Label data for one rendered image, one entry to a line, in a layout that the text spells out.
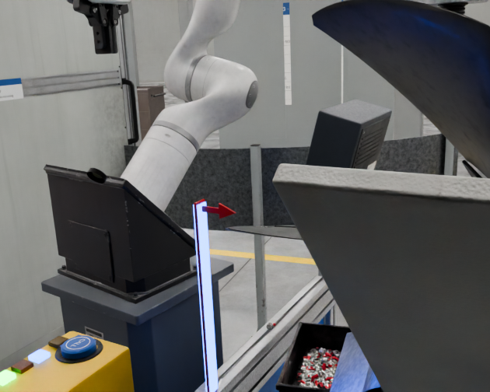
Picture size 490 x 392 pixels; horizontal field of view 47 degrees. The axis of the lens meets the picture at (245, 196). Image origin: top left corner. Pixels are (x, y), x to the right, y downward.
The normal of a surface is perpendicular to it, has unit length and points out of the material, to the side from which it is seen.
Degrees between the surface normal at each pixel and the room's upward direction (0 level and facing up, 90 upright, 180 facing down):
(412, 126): 90
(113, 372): 90
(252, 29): 90
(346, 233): 130
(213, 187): 90
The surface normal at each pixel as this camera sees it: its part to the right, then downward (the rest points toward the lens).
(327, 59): -0.36, 0.26
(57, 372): -0.04, -0.96
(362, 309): -0.35, 0.81
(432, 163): 0.43, 0.22
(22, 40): 0.87, 0.08
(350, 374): -0.84, -0.49
